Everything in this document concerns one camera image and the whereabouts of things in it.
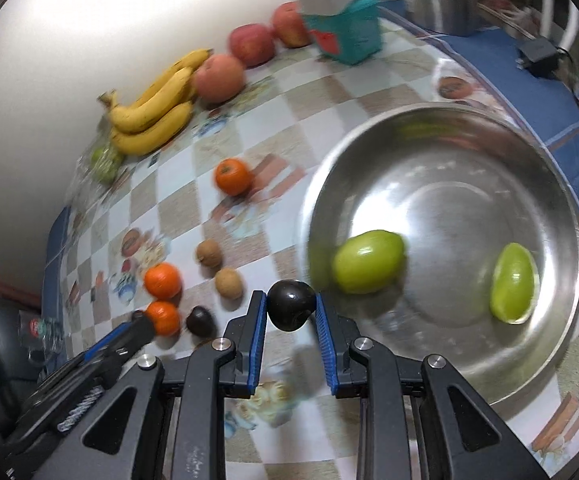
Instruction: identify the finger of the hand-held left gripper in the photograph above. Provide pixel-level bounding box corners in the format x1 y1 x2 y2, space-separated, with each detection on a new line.
82 310 158 367

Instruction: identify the green jujube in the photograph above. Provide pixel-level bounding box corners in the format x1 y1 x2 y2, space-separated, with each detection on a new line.
92 147 123 183
489 242 540 325
332 230 406 295

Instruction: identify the white metal bar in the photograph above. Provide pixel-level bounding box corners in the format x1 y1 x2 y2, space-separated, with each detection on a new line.
539 0 579 51

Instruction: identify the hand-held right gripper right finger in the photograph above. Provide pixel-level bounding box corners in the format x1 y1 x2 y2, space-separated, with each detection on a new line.
314 292 550 480

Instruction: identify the red apple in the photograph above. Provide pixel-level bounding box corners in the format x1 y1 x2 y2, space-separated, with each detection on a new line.
272 2 315 49
192 55 246 105
228 24 276 68

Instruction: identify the black power adapter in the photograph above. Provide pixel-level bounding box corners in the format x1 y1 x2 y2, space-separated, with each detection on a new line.
517 37 560 79

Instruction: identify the brown longan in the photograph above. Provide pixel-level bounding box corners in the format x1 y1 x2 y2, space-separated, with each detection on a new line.
196 239 224 268
214 267 244 300

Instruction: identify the stainless steel bowl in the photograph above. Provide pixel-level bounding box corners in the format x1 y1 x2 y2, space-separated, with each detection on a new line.
297 102 579 408

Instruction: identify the clear plastic container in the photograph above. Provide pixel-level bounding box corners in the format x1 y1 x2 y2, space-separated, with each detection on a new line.
67 130 125 201

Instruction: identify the orange tangerine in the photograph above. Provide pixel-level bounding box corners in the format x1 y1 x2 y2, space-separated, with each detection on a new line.
214 158 253 197
143 262 183 299
147 301 181 337

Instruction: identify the clear bottle with red label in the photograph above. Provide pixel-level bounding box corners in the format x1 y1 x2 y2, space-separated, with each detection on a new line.
20 310 65 356

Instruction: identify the printed checkered tablecloth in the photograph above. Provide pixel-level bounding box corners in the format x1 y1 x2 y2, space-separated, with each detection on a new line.
42 0 579 480

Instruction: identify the dark purple plum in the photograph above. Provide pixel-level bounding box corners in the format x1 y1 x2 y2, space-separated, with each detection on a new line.
267 280 317 333
186 306 217 337

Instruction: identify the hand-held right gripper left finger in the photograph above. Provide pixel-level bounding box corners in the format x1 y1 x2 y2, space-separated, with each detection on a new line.
34 290 269 480

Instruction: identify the teal box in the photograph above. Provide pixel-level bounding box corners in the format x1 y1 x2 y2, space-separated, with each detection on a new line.
303 0 384 66

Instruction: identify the yellow banana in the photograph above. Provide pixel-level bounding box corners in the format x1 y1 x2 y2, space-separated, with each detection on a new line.
110 101 194 156
98 67 194 133
134 48 214 106

